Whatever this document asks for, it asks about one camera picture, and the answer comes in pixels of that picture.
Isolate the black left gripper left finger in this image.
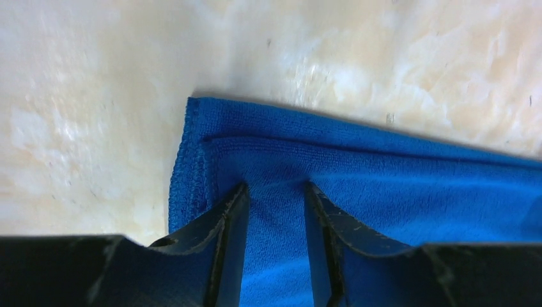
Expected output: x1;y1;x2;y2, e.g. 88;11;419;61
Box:
1;183;250;306

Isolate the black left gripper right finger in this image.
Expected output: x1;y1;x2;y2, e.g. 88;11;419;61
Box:
304;182;541;306

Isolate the blue towel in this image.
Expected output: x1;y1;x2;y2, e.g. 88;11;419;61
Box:
168;98;541;306

